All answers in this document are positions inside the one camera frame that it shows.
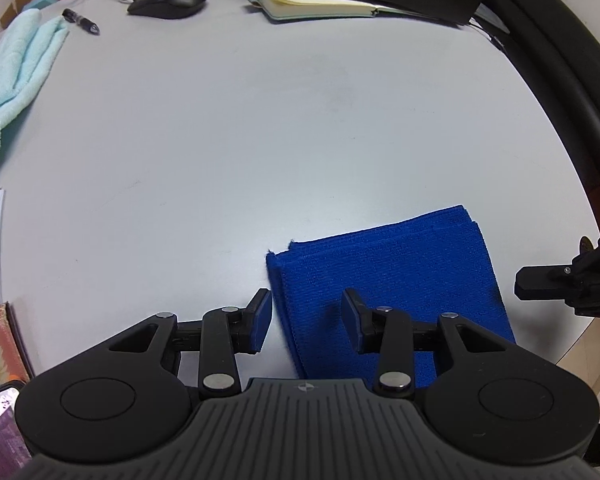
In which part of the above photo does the light blue terry towel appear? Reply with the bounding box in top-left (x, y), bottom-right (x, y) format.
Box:
top-left (0, 9), bottom-right (68, 151)

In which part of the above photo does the black computer mouse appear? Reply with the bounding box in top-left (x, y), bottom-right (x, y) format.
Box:
top-left (126, 0), bottom-right (207, 20)

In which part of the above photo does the blue microfiber towel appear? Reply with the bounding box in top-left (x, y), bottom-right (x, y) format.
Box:
top-left (266, 206), bottom-right (515, 384)

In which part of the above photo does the cream notebook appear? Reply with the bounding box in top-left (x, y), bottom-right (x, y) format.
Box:
top-left (248, 0), bottom-right (443, 23)

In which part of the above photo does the colourful book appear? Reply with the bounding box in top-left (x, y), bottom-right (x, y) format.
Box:
top-left (0, 302), bottom-right (34, 386)

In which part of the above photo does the smartphone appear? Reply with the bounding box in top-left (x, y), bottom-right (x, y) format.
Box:
top-left (0, 380), bottom-right (31, 480)

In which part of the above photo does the black pen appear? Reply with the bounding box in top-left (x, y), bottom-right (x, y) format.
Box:
top-left (62, 9), bottom-right (100, 36)

